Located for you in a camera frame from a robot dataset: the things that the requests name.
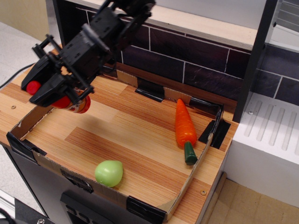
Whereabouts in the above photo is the black cable on floor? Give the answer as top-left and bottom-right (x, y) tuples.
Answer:
(0, 62), (36, 90)

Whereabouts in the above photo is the white toy sink drainboard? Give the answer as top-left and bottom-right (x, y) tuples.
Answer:
(224, 93), (299, 207)

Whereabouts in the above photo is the red hot sauce bottle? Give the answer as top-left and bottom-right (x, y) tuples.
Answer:
(26, 81), (91, 113)

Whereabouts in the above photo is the black vertical post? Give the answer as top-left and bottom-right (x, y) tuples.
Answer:
(233, 0), (282, 123)

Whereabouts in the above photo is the light wooden shelf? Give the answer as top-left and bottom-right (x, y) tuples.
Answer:
(70, 0), (258, 51)

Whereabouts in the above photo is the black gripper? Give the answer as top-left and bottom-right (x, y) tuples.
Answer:
(21, 23), (116, 107)

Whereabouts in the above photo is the orange toy carrot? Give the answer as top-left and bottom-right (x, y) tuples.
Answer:
(175, 98), (198, 165)

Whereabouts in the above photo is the black toy oven panel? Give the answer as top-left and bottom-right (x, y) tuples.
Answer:
(59, 191), (131, 224)

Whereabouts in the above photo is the green toy pear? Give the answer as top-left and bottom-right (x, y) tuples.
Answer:
(94, 160), (123, 187)

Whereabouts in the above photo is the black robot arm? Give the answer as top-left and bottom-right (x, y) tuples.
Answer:
(21, 0), (155, 107)

